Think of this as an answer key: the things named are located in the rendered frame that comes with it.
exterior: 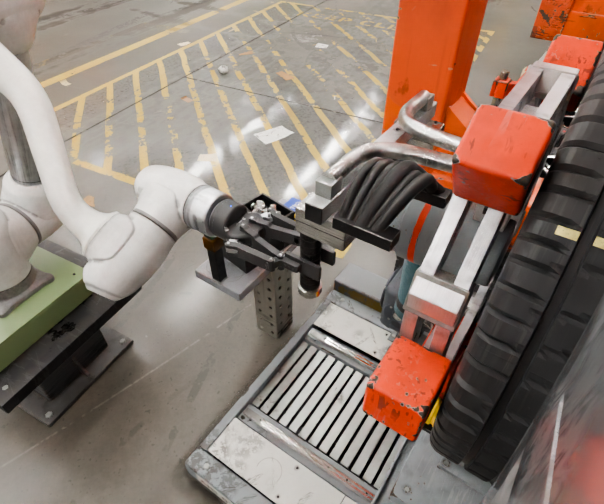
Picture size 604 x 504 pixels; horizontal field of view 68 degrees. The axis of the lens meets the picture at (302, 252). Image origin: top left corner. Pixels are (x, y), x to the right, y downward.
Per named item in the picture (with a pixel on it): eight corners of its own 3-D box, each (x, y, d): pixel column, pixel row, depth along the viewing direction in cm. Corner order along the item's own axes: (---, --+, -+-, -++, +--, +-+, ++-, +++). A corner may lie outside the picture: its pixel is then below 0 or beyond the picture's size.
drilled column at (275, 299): (277, 339, 165) (272, 257, 136) (256, 327, 169) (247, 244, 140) (293, 321, 171) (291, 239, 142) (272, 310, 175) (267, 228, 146)
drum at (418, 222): (476, 308, 75) (502, 246, 65) (364, 259, 84) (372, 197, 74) (501, 260, 83) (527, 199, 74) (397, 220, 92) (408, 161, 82)
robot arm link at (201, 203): (187, 237, 88) (210, 248, 85) (179, 199, 81) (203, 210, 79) (219, 213, 93) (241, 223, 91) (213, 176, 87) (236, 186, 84)
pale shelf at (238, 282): (240, 302, 123) (239, 294, 121) (195, 277, 130) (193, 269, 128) (323, 221, 149) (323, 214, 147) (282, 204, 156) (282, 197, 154)
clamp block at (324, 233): (343, 253, 67) (345, 226, 63) (294, 231, 71) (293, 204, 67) (359, 235, 70) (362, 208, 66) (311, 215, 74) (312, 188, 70)
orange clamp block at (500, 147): (517, 218, 49) (529, 184, 41) (449, 195, 52) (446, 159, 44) (543, 164, 50) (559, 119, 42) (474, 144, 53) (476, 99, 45)
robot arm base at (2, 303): (-53, 304, 127) (-63, 291, 123) (17, 258, 141) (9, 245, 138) (-12, 329, 121) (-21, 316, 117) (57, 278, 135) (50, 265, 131)
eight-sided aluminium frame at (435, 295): (405, 459, 76) (503, 202, 39) (371, 437, 79) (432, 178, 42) (499, 272, 109) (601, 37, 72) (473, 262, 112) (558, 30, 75)
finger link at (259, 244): (244, 221, 81) (238, 224, 80) (285, 251, 75) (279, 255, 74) (246, 237, 83) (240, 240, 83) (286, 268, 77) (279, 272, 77)
